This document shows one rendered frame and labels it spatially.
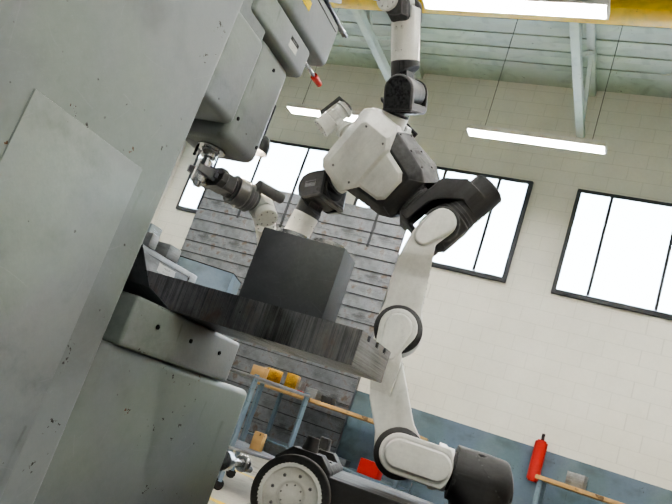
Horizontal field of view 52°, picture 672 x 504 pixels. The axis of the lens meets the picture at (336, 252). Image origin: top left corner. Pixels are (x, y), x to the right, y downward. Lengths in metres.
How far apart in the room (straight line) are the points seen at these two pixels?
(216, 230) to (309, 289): 9.59
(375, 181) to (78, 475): 1.16
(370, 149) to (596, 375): 7.28
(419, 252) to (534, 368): 7.19
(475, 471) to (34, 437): 1.14
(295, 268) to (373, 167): 0.60
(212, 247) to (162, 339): 9.41
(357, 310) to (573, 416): 3.16
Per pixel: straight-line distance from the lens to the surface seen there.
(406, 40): 2.20
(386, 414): 2.01
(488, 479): 2.01
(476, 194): 2.14
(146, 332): 1.67
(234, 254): 10.86
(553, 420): 9.07
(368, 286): 9.80
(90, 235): 1.38
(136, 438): 1.79
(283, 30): 2.05
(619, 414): 9.07
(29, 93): 1.25
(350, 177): 2.15
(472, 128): 8.13
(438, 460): 1.97
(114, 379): 1.65
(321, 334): 1.53
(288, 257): 1.66
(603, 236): 9.53
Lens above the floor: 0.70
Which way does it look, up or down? 13 degrees up
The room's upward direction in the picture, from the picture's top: 19 degrees clockwise
